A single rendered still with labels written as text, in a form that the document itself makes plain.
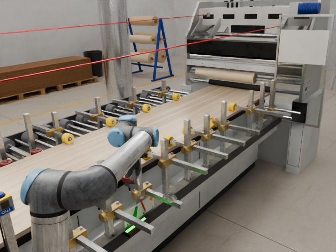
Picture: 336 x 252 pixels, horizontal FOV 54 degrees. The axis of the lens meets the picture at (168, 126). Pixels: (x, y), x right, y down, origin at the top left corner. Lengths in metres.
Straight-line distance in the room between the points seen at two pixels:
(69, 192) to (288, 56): 3.04
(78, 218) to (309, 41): 2.71
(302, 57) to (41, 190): 3.06
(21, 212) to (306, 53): 2.91
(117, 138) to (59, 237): 0.58
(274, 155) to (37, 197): 3.49
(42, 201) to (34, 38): 8.53
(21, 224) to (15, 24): 7.74
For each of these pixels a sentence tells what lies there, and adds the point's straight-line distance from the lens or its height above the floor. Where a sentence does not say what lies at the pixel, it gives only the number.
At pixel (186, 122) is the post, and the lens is 2.19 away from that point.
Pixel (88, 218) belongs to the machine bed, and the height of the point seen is 0.72.
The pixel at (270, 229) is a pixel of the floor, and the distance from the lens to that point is 3.16.
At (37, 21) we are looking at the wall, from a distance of 9.51.
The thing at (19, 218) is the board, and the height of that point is 0.90.
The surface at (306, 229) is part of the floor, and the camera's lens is 3.24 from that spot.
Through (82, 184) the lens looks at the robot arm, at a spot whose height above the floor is 1.42.
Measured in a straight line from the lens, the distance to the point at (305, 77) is 3.67.
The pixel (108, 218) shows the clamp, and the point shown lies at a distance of 1.83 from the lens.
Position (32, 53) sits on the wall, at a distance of 9.44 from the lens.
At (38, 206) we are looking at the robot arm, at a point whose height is 1.36.
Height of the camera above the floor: 1.90
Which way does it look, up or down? 21 degrees down
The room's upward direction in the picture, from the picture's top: 2 degrees counter-clockwise
